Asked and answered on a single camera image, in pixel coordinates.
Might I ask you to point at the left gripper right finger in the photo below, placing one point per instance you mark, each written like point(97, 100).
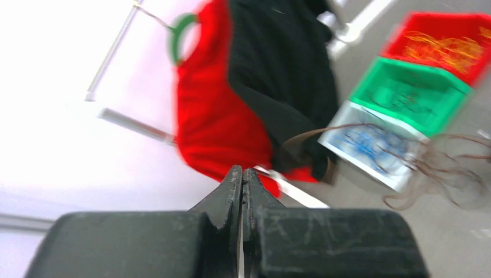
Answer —
point(305, 242)

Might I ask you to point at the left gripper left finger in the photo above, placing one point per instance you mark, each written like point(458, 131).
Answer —
point(200, 242)

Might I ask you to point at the red t-shirt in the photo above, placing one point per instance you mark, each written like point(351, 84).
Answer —
point(216, 129)

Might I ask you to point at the white plastic bin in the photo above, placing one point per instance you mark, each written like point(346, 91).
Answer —
point(375, 143)

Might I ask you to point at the black t-shirt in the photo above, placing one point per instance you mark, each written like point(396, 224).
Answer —
point(279, 66)

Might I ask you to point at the green plastic bin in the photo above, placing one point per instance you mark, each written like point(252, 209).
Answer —
point(427, 98)

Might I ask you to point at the green clothes hanger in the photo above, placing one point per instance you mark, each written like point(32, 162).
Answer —
point(180, 28)

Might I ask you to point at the red plastic bin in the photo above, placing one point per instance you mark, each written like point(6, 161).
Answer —
point(456, 42)

